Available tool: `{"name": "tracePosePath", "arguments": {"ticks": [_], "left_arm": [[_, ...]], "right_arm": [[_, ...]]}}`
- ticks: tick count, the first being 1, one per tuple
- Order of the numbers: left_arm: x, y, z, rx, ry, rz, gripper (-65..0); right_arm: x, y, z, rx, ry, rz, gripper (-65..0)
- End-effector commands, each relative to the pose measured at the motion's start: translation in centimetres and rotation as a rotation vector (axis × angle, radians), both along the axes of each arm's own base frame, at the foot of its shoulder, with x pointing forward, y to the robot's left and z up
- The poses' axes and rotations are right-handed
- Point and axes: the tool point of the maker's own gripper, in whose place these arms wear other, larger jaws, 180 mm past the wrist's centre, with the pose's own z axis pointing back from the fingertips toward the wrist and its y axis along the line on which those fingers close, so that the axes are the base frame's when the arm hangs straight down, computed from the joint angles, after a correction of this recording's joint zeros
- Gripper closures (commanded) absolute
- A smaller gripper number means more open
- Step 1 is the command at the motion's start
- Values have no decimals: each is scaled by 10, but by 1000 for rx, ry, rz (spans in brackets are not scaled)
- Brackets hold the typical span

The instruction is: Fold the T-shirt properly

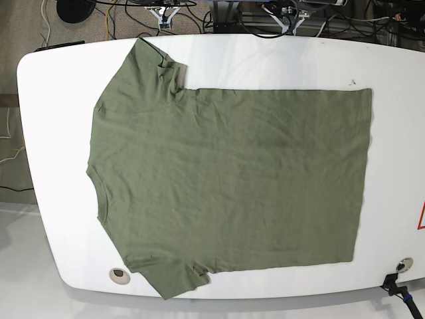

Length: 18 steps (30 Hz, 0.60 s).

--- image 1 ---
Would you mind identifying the olive green T-shirt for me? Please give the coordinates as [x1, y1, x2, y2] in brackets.
[86, 39, 373, 299]

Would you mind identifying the left round table grommet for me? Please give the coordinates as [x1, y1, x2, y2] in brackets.
[109, 268, 131, 285]

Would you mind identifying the round table grommet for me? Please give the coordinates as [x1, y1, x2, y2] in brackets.
[109, 268, 131, 285]
[396, 257, 414, 273]

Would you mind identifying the black flat device on floor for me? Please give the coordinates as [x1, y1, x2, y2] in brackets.
[34, 41, 85, 52]

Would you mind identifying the black round stand base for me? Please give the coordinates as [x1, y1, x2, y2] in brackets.
[56, 0, 96, 24]

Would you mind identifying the red triangle sticker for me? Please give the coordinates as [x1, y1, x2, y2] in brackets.
[417, 203, 425, 230]

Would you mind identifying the right round table grommet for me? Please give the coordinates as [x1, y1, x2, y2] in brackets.
[396, 257, 414, 273]

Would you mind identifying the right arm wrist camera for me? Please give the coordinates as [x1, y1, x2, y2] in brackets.
[145, 6, 180, 31]

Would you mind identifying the yellow floor cable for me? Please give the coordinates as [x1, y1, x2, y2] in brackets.
[104, 0, 118, 41]

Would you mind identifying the black clamp with cable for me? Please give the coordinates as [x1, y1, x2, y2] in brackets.
[381, 282, 424, 319]

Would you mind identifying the white floor cable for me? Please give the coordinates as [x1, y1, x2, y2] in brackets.
[39, 0, 51, 47]

